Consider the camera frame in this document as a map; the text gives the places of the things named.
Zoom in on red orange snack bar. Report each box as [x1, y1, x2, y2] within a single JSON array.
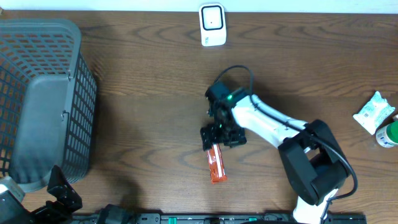
[[206, 144, 228, 184]]

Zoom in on teal wet wipes pack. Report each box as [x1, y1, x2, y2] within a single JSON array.
[[353, 91, 396, 135]]

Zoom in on green lid jar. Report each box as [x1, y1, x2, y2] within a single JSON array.
[[376, 121, 397, 148]]

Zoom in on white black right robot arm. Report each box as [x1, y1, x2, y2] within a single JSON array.
[[200, 82, 353, 223]]

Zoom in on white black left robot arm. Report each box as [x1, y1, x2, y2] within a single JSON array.
[[30, 166, 133, 223]]

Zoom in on white barcode scanner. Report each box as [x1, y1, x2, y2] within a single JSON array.
[[198, 3, 227, 47]]

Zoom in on grey plastic basket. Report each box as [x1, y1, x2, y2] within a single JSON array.
[[1, 19, 97, 192]]

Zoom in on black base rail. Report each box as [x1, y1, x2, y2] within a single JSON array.
[[69, 213, 367, 224]]

